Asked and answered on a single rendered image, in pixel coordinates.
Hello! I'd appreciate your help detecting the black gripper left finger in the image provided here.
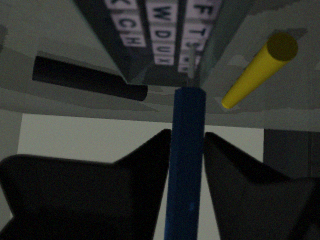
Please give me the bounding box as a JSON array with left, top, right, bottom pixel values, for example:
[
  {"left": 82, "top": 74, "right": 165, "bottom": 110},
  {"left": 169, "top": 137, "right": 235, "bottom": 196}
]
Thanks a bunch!
[{"left": 0, "top": 129, "right": 172, "bottom": 240}]

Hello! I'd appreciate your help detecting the blue stylus with silver tip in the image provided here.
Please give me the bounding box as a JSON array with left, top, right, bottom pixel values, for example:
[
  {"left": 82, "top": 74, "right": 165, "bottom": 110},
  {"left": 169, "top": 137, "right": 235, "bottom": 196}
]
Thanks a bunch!
[{"left": 164, "top": 63, "right": 207, "bottom": 240}]

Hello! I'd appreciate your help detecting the yellow stylus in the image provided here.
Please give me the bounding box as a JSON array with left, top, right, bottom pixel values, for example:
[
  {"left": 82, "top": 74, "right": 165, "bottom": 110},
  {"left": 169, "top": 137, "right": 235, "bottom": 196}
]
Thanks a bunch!
[{"left": 221, "top": 32, "right": 298, "bottom": 109}]

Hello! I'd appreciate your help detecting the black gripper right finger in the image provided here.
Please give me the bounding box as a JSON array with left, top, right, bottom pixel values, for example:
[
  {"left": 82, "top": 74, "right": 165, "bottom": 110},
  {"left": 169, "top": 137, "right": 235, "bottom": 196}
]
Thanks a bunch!
[{"left": 203, "top": 132, "right": 320, "bottom": 240}]

